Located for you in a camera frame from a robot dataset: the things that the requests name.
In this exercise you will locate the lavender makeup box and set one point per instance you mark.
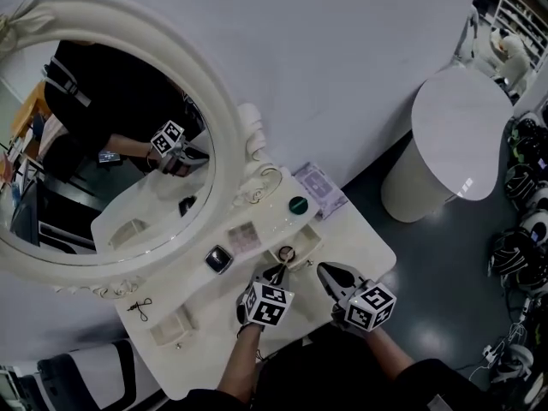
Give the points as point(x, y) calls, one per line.
point(319, 188)

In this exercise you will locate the person's black clothing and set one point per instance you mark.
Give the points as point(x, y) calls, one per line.
point(342, 383)

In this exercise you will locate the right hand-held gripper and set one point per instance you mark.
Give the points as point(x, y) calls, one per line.
point(370, 306)

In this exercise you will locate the oval mirror white ornate frame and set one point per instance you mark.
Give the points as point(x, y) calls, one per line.
point(222, 144)

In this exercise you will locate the white vanity drawer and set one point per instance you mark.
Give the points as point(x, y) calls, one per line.
point(169, 330)
point(306, 241)

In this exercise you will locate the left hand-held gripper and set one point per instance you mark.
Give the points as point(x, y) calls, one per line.
point(269, 304)

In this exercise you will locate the white storage shelf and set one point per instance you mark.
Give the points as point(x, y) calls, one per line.
point(524, 15)

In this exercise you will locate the round green makeup compact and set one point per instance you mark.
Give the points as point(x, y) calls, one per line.
point(298, 204)

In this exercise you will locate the person's left forearm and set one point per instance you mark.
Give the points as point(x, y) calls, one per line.
point(240, 366)

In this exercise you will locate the white vanity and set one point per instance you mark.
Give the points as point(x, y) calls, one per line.
point(205, 298)

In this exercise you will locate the black square makeup compact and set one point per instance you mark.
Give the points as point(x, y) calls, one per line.
point(218, 258)

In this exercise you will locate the white round pedestal table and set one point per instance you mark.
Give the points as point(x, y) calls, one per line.
point(458, 131)

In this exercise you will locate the person's right forearm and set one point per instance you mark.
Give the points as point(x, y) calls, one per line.
point(389, 353)

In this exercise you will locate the pile of black white headsets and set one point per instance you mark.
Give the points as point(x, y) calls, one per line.
point(524, 229)

